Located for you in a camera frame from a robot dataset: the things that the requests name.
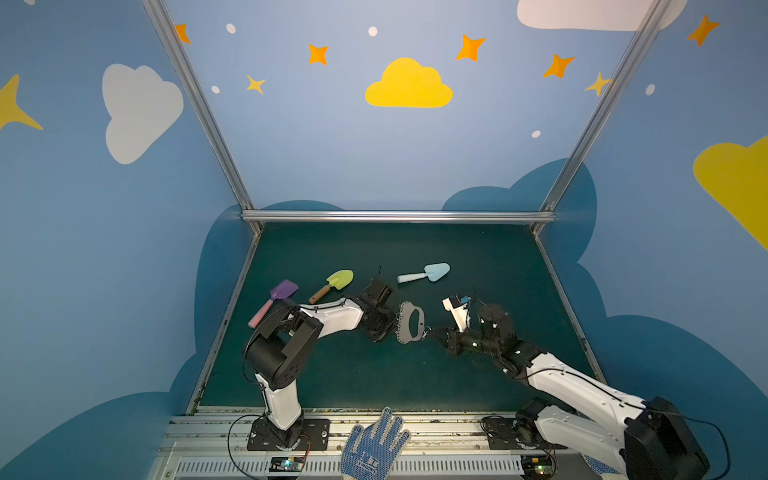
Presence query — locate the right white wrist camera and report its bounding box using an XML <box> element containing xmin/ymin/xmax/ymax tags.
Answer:
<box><xmin>442</xmin><ymin>295</ymin><xmax>472</xmax><ymax>332</ymax></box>

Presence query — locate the purple pink toy shovel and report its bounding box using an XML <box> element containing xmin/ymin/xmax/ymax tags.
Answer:
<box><xmin>248</xmin><ymin>280</ymin><xmax>298</xmax><ymax>329</ymax></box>

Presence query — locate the aluminium front rail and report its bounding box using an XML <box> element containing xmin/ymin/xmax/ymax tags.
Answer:
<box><xmin>148</xmin><ymin>407</ymin><xmax>596</xmax><ymax>479</ymax></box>

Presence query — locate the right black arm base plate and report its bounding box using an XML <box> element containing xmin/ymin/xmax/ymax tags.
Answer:
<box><xmin>480</xmin><ymin>415</ymin><xmax>558</xmax><ymax>450</ymax></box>

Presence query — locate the green circuit board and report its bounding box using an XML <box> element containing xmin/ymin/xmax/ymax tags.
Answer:
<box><xmin>521</xmin><ymin>456</ymin><xmax>557</xmax><ymax>480</ymax></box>
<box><xmin>269</xmin><ymin>457</ymin><xmax>304</xmax><ymax>473</ymax></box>

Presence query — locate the light blue toy shovel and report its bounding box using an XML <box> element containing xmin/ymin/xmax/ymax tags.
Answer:
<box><xmin>397</xmin><ymin>263</ymin><xmax>450</xmax><ymax>284</ymax></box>

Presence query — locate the blue dotted glove right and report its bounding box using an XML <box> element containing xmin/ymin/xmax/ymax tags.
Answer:
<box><xmin>583</xmin><ymin>455</ymin><xmax>628</xmax><ymax>480</ymax></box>

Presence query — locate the blue dotted glove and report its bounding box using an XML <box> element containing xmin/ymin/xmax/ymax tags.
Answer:
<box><xmin>341</xmin><ymin>407</ymin><xmax>411</xmax><ymax>480</ymax></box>
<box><xmin>583</xmin><ymin>455</ymin><xmax>628</xmax><ymax>480</ymax></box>

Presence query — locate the right green circuit board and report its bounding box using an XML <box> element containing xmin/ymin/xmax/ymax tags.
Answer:
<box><xmin>521</xmin><ymin>456</ymin><xmax>557</xmax><ymax>480</ymax></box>

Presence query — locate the green toy shovel wooden handle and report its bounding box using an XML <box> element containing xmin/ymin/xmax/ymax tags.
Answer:
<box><xmin>309</xmin><ymin>269</ymin><xmax>354</xmax><ymax>305</ymax></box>

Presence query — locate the right aluminium frame post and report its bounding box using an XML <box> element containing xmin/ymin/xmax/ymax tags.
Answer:
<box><xmin>539</xmin><ymin>0</ymin><xmax>674</xmax><ymax>221</ymax></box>

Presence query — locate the left green circuit board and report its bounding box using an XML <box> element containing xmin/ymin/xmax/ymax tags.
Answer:
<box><xmin>269</xmin><ymin>457</ymin><xmax>304</xmax><ymax>473</ymax></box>

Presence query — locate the aluminium frame post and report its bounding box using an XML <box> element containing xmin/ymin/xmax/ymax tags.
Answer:
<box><xmin>142</xmin><ymin>0</ymin><xmax>254</xmax><ymax>215</ymax></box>
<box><xmin>539</xmin><ymin>0</ymin><xmax>674</xmax><ymax>221</ymax></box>

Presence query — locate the blue dotted glove centre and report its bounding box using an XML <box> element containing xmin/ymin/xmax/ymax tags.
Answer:
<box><xmin>341</xmin><ymin>407</ymin><xmax>411</xmax><ymax>480</ymax></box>

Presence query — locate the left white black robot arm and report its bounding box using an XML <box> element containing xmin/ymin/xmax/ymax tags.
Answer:
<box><xmin>244</xmin><ymin>278</ymin><xmax>395</xmax><ymax>452</ymax></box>

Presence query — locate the aluminium rear frame bar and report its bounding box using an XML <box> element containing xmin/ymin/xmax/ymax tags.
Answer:
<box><xmin>241</xmin><ymin>210</ymin><xmax>555</xmax><ymax>224</ymax></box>

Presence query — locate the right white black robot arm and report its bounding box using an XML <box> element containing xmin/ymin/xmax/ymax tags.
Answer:
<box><xmin>435</xmin><ymin>296</ymin><xmax>710</xmax><ymax>479</ymax></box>

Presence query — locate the left aluminium frame post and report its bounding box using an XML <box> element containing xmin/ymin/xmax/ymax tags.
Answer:
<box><xmin>142</xmin><ymin>0</ymin><xmax>254</xmax><ymax>215</ymax></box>

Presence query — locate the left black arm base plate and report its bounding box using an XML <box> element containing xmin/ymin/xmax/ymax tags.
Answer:
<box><xmin>246</xmin><ymin>417</ymin><xmax>330</xmax><ymax>451</ymax></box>

